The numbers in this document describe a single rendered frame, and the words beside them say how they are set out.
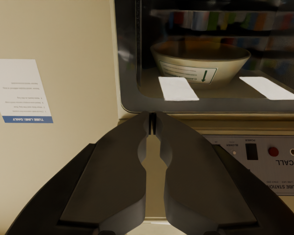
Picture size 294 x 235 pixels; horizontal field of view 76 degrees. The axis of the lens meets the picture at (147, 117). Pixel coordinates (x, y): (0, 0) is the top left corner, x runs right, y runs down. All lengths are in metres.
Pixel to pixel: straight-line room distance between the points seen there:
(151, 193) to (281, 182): 0.19
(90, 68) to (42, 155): 0.52
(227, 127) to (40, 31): 0.67
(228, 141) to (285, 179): 0.09
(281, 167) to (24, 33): 0.79
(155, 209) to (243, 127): 0.18
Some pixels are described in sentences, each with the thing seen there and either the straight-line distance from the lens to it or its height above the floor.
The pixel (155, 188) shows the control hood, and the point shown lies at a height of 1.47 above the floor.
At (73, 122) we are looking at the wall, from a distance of 0.88.
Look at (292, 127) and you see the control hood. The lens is 0.37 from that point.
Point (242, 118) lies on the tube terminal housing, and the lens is 0.35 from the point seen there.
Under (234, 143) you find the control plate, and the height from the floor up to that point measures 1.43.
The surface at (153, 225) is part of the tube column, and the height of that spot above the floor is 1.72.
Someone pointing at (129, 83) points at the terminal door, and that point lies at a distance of 0.26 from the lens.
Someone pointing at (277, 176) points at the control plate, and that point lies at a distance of 0.34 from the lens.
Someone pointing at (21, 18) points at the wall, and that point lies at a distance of 0.81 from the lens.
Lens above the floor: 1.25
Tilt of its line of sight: 31 degrees up
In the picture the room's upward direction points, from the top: 179 degrees counter-clockwise
